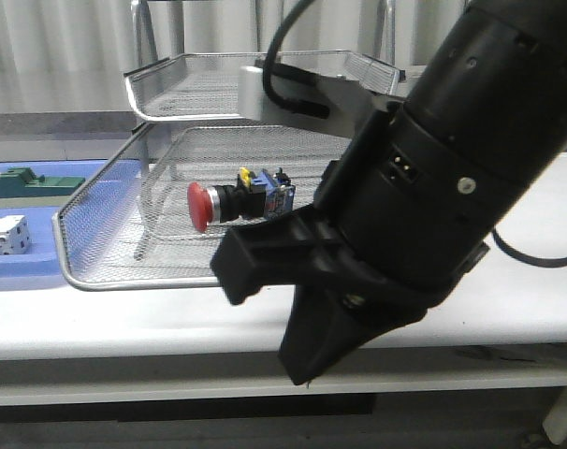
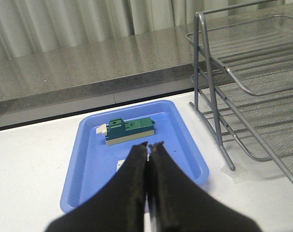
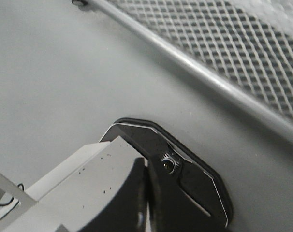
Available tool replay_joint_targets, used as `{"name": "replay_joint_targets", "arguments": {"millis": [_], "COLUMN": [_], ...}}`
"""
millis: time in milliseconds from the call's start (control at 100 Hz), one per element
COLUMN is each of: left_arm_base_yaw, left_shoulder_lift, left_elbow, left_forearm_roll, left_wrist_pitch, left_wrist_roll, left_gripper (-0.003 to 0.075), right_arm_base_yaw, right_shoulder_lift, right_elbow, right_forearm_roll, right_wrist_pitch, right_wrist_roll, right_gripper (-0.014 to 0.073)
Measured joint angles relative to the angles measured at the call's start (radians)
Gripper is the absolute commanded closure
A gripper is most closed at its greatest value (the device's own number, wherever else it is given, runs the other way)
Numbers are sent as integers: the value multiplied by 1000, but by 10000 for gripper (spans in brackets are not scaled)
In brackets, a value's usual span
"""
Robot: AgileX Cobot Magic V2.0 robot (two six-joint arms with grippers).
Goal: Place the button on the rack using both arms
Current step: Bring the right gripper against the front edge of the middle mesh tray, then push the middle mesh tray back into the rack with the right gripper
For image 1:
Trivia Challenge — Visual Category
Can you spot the red emergency stop button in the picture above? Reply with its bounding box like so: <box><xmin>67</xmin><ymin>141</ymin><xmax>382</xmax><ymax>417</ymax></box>
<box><xmin>187</xmin><ymin>167</ymin><xmax>296</xmax><ymax>233</ymax></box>

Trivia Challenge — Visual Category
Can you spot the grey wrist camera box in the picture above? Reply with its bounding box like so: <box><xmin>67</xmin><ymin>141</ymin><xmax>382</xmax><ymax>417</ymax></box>
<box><xmin>238</xmin><ymin>65</ymin><xmax>403</xmax><ymax>138</ymax></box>

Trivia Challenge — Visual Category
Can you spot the blue plastic tray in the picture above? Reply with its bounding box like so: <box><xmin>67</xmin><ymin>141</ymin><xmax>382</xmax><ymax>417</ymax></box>
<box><xmin>0</xmin><ymin>160</ymin><xmax>138</xmax><ymax>279</ymax></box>

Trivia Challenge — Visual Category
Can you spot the silver rack frame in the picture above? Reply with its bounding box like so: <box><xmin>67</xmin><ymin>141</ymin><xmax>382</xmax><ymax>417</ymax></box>
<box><xmin>126</xmin><ymin>0</ymin><xmax>406</xmax><ymax>261</ymax></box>

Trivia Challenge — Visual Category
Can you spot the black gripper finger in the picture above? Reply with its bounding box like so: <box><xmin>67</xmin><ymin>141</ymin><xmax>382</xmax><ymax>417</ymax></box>
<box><xmin>210</xmin><ymin>205</ymin><xmax>340</xmax><ymax>305</ymax></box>
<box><xmin>279</xmin><ymin>286</ymin><xmax>405</xmax><ymax>385</ymax></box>

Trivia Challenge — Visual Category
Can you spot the dark background counter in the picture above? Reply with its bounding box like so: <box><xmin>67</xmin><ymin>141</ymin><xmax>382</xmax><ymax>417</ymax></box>
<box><xmin>0</xmin><ymin>62</ymin><xmax>567</xmax><ymax>139</ymax></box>

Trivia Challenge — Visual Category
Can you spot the green terminal block component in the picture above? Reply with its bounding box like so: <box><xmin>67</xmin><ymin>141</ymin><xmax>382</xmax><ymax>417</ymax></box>
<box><xmin>0</xmin><ymin>167</ymin><xmax>85</xmax><ymax>209</ymax></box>

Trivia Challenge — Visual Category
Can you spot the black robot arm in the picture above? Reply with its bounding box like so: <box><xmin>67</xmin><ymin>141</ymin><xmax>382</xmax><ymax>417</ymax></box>
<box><xmin>211</xmin><ymin>1</ymin><xmax>567</xmax><ymax>384</ymax></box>

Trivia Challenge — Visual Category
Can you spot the white table leg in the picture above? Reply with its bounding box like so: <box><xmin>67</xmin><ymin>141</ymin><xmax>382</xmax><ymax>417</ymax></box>
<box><xmin>542</xmin><ymin>386</ymin><xmax>567</xmax><ymax>445</ymax></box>

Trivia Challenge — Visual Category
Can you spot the black camera cable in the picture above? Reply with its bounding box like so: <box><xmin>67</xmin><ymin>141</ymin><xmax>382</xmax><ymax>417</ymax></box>
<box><xmin>262</xmin><ymin>0</ymin><xmax>567</xmax><ymax>269</ymax></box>

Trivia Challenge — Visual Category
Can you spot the white circuit breaker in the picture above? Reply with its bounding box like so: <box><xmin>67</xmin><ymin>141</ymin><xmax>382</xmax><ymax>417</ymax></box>
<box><xmin>0</xmin><ymin>215</ymin><xmax>32</xmax><ymax>255</ymax></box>

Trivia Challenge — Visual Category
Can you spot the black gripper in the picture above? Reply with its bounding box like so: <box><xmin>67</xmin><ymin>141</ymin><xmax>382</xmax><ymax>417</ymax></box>
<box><xmin>311</xmin><ymin>110</ymin><xmax>531</xmax><ymax>326</ymax></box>

